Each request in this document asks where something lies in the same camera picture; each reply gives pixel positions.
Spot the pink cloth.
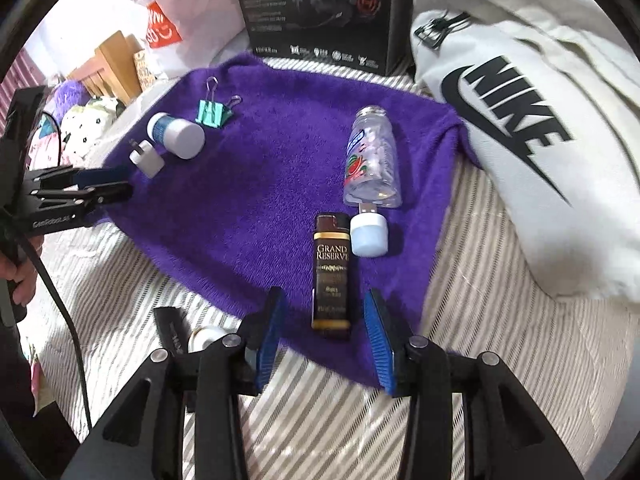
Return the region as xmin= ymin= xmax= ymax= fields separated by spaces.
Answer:
xmin=27 ymin=125 xmax=66 ymax=171

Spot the grey waist bag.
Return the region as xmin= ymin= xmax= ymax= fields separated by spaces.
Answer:
xmin=409 ymin=0 xmax=640 ymax=303

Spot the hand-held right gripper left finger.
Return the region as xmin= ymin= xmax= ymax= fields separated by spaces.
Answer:
xmin=60 ymin=286 xmax=288 ymax=480

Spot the black pen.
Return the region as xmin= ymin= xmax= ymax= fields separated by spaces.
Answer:
xmin=152 ymin=306 xmax=196 ymax=413

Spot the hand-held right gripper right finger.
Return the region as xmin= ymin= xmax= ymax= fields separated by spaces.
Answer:
xmin=362 ymin=287 xmax=586 ymax=480

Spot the light wooden furniture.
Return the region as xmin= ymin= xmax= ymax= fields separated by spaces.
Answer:
xmin=67 ymin=30 xmax=143 ymax=106

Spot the green binder clip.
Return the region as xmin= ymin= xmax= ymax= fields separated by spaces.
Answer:
xmin=196 ymin=76 xmax=243 ymax=129

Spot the white dotted plush toy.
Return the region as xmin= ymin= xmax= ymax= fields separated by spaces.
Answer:
xmin=60 ymin=96 xmax=126 ymax=156

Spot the black and brown lighter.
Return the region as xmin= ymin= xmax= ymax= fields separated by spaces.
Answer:
xmin=311 ymin=212 xmax=353 ymax=340

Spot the purple plush toy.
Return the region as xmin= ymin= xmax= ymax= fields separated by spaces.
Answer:
xmin=52 ymin=80 xmax=88 ymax=111

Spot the purple towel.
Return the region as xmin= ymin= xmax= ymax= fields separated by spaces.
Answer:
xmin=97 ymin=52 xmax=481 ymax=391

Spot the white tape roll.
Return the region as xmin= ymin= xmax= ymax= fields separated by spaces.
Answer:
xmin=189 ymin=326 xmax=238 ymax=356

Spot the person's left hand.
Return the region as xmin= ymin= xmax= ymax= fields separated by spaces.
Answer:
xmin=0 ymin=240 xmax=43 ymax=306

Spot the white and blue USB light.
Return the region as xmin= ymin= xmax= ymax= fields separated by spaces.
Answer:
xmin=349 ymin=201 xmax=390 ymax=258

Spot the white charger plug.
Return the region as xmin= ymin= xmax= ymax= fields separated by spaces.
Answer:
xmin=128 ymin=138 xmax=166 ymax=178

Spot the black headphone box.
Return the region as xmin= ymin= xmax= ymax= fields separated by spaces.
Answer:
xmin=227 ymin=0 xmax=413 ymax=77

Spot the clear candy bottle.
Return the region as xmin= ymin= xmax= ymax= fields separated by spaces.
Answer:
xmin=342 ymin=105 xmax=403 ymax=208

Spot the white plastic bag red label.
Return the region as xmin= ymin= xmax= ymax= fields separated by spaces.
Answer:
xmin=117 ymin=0 xmax=251 ymax=81

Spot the white bottle blue label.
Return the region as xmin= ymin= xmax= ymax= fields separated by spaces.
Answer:
xmin=146 ymin=112 xmax=206 ymax=160

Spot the patterned brown box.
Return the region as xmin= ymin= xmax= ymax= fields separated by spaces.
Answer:
xmin=132 ymin=50 xmax=156 ymax=93

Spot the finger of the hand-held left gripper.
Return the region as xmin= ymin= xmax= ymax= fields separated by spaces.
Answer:
xmin=35 ymin=181 xmax=135 ymax=208
xmin=30 ymin=165 xmax=131 ymax=187

